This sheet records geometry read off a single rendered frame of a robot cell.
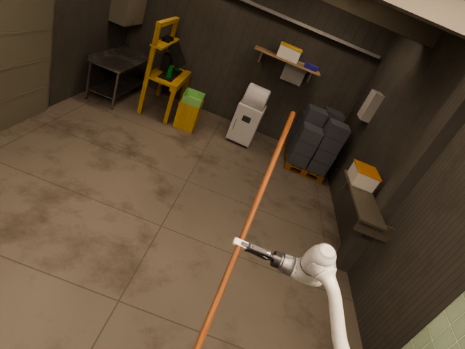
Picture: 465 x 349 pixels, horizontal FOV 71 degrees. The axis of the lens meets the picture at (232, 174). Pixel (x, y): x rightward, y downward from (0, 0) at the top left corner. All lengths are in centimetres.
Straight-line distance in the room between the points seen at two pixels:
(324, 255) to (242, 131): 567
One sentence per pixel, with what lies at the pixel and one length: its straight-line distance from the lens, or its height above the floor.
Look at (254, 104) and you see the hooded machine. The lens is 679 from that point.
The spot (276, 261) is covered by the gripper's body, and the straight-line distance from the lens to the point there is 154.
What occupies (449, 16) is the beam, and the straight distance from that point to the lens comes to 190.
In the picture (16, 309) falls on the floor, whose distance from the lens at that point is 352.
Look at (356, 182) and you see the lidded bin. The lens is 482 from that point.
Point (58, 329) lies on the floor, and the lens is 340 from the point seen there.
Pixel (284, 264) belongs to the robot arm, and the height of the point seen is 195.
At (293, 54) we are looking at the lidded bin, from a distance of 714.
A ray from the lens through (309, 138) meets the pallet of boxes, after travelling 671.
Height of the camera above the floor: 291
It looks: 29 degrees down
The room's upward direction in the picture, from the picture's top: 23 degrees clockwise
